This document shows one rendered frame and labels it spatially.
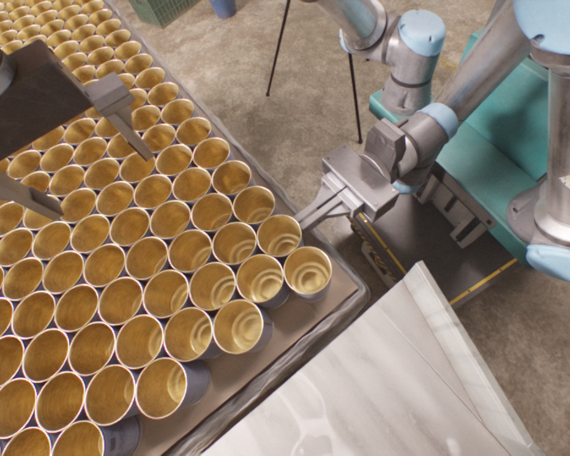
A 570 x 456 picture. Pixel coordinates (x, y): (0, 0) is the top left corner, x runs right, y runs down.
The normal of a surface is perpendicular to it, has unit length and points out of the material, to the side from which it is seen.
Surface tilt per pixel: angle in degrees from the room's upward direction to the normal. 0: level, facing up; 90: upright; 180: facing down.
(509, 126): 90
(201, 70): 0
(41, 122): 92
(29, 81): 92
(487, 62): 89
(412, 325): 0
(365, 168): 2
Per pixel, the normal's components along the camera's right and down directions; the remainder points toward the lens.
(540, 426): -0.11, -0.44
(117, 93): 0.61, 0.69
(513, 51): -0.25, 0.92
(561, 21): -0.63, 0.68
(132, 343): 0.98, -0.18
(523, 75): -0.87, 0.48
